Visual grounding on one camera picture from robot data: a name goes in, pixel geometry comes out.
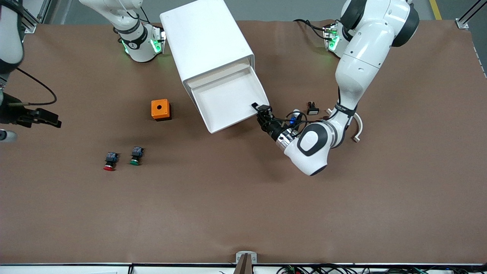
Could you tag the green push button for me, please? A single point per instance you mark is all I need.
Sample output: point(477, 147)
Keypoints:
point(136, 155)

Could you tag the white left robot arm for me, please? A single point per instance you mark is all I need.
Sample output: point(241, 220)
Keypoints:
point(361, 57)

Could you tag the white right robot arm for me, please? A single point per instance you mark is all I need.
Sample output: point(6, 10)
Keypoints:
point(139, 42)

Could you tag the red push button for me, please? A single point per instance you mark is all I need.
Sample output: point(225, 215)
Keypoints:
point(110, 160)

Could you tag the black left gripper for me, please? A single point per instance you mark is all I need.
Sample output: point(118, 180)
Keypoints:
point(271, 129)

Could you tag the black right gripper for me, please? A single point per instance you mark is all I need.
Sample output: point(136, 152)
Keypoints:
point(10, 114)

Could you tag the white table edge rail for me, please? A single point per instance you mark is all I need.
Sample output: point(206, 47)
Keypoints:
point(171, 269)

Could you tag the orange box with hole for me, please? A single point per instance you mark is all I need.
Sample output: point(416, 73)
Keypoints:
point(159, 108)

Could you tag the black white rectangular switch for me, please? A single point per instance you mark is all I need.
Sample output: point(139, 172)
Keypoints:
point(313, 111)

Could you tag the aluminium frame post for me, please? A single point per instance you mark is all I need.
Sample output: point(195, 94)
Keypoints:
point(30, 27)
point(462, 23)

